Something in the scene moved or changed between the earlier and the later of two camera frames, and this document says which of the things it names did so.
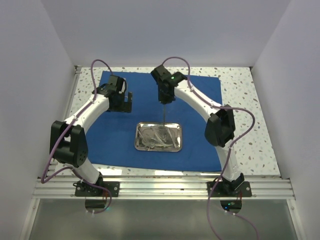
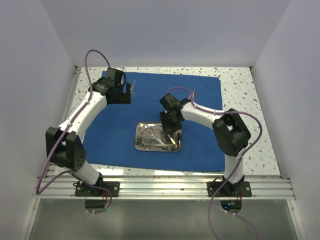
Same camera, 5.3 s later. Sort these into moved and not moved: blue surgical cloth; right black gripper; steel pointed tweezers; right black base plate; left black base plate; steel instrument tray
Moved: right black gripper; steel pointed tweezers
Not moved: left black base plate; right black base plate; blue surgical cloth; steel instrument tray
